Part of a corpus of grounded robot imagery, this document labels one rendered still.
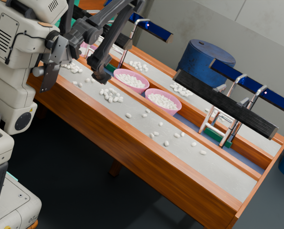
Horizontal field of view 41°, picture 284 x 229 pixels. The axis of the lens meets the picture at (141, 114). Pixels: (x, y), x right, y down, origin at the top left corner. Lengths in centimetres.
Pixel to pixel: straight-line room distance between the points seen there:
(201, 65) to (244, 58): 81
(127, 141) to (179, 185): 36
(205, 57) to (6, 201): 245
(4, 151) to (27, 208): 57
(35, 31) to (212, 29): 324
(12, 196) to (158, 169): 78
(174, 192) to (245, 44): 282
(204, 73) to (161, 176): 206
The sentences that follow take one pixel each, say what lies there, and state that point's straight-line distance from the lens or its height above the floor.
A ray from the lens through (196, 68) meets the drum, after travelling 388.
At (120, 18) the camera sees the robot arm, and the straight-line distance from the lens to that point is 195.
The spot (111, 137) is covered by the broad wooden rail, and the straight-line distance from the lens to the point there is 207.
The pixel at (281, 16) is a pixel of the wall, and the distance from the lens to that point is 444.
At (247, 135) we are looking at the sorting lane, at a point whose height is 74.
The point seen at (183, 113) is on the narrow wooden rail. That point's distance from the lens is 266.
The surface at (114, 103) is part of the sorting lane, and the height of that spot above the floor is 74.
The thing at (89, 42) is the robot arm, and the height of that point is 121.
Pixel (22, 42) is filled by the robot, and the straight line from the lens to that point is 162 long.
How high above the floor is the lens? 177
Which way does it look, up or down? 27 degrees down
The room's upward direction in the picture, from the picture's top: 24 degrees clockwise
